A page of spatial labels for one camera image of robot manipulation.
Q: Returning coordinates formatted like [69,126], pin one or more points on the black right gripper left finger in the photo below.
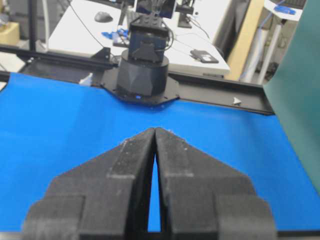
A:
[105,198]

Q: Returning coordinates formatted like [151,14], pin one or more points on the black flat device on desk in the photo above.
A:
[203,56]

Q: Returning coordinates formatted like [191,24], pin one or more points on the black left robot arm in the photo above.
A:
[141,76]

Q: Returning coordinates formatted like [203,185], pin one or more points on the black computer mouse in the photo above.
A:
[103,17]

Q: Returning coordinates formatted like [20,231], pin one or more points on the blue table mat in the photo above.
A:
[48,127]

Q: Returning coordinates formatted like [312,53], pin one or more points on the white desk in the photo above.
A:
[77,33]

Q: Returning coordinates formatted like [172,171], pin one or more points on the black aluminium frame rail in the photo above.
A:
[68,68]

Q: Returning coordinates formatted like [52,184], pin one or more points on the blue plastic parts on desk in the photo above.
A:
[121,36]

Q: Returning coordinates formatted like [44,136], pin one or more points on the green sheet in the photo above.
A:
[294,91]

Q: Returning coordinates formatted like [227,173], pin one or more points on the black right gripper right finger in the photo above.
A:
[203,198]

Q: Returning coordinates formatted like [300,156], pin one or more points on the black monitor stand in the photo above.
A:
[184,10]

